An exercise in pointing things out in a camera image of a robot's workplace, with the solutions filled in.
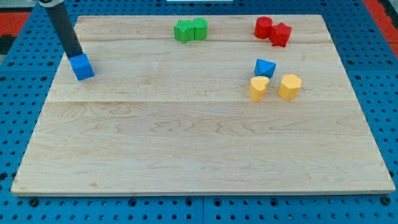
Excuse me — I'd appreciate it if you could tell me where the blue triangle block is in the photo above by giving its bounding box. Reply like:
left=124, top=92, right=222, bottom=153
left=254, top=58, right=276, bottom=78

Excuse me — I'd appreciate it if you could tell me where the blue cube block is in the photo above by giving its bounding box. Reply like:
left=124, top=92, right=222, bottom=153
left=69, top=54, right=95, bottom=81

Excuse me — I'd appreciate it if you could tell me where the light wooden board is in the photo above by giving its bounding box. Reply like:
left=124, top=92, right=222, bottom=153
left=11, top=15, right=395, bottom=197

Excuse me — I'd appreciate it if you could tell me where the yellow heart block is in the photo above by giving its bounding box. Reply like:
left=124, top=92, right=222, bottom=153
left=249, top=76, right=269, bottom=102

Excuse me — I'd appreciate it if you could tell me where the green star block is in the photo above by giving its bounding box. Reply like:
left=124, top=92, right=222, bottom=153
left=174, top=19, right=195, bottom=44

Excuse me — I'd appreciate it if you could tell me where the green cylinder block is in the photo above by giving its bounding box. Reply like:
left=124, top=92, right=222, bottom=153
left=192, top=17, right=208, bottom=40

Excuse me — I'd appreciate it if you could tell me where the yellow hexagon block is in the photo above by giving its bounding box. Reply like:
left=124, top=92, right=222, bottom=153
left=277, top=74, right=302, bottom=100

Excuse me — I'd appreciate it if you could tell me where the red cylinder block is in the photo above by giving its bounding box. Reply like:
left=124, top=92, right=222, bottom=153
left=254, top=16, right=273, bottom=39

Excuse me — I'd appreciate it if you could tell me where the red star block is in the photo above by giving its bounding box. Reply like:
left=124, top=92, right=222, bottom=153
left=269, top=22, right=293, bottom=47

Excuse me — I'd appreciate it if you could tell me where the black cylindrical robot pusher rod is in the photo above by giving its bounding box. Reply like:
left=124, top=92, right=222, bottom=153
left=39, top=0, right=83, bottom=58

